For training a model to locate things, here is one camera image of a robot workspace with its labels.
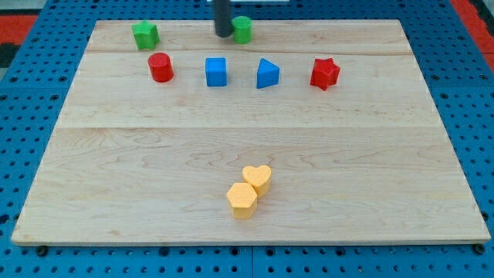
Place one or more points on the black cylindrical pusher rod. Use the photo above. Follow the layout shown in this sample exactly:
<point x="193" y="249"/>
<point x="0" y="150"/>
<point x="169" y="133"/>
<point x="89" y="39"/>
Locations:
<point x="222" y="18"/>

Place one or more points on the yellow hexagon block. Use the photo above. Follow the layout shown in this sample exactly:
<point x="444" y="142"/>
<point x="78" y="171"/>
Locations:
<point x="242" y="200"/>

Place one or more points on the red cylinder block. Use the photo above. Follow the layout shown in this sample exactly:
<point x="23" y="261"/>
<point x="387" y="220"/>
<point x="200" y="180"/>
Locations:
<point x="161" y="67"/>

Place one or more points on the green cylinder block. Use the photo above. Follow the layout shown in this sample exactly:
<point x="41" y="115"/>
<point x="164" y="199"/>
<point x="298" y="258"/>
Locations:
<point x="242" y="29"/>

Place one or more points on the blue triangle block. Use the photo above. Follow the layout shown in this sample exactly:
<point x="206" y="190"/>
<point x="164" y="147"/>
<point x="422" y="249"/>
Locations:
<point x="267" y="74"/>

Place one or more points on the wooden board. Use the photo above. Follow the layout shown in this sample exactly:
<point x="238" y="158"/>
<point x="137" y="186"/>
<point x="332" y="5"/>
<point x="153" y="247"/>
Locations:
<point x="133" y="162"/>

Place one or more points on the yellow heart block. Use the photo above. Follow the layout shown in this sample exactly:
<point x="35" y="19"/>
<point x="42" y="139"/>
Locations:
<point x="258" y="177"/>

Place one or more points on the red star block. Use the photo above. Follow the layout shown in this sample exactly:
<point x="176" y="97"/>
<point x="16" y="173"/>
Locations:
<point x="324" y="74"/>

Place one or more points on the green star block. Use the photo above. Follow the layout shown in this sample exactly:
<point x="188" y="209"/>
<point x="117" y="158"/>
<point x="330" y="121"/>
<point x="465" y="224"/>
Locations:
<point x="145" y="35"/>

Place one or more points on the blue cube block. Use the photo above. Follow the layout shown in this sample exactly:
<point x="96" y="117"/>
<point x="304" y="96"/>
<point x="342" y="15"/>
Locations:
<point x="216" y="71"/>

